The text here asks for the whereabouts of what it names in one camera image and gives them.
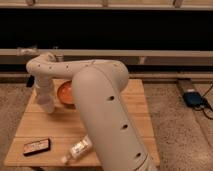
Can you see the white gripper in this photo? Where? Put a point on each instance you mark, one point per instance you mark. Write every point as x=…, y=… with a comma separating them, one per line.
x=44, y=87

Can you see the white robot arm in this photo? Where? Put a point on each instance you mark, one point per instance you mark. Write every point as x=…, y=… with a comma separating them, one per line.
x=96, y=90

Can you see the orange bowl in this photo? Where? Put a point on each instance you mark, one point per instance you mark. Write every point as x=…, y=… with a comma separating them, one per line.
x=64, y=94

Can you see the wooden table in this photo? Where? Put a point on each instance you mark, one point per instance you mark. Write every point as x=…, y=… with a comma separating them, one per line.
x=65, y=128

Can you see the clear plastic bottle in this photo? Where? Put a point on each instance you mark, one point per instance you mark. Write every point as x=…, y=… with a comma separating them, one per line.
x=77, y=150

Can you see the blue power adapter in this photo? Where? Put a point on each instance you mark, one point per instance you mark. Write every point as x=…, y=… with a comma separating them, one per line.
x=192, y=98

